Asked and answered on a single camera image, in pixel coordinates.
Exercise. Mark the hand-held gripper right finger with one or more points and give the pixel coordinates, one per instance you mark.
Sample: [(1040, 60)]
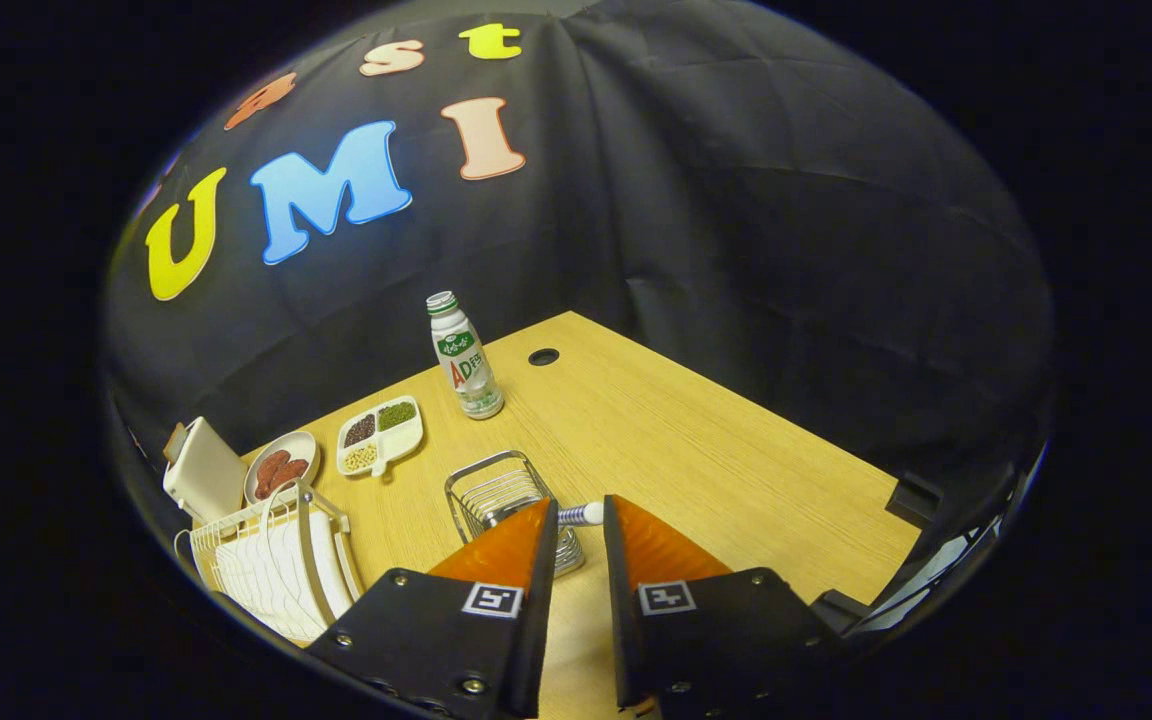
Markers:
[(621, 610)]

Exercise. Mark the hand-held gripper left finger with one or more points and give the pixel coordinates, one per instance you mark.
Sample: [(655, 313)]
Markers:
[(534, 600)]

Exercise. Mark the beige round plate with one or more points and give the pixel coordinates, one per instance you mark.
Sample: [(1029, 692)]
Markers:
[(301, 445)]

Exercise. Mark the black table clamp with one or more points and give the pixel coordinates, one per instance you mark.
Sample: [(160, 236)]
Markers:
[(914, 498), (841, 608)]

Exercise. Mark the white divided bean tray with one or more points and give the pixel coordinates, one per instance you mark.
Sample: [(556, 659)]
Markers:
[(381, 440)]

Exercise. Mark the white drink bottle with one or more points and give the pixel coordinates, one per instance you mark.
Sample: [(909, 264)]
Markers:
[(466, 365)]

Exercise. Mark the brown meat patty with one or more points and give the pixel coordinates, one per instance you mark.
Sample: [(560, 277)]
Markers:
[(271, 465), (288, 475)]

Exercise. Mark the white toaster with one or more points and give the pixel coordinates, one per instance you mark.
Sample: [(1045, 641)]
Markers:
[(208, 475)]

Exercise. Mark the brown toast slice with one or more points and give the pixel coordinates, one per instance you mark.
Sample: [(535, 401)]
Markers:
[(176, 442)]

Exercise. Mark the black backdrop cloth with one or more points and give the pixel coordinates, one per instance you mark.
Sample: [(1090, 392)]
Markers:
[(786, 250)]

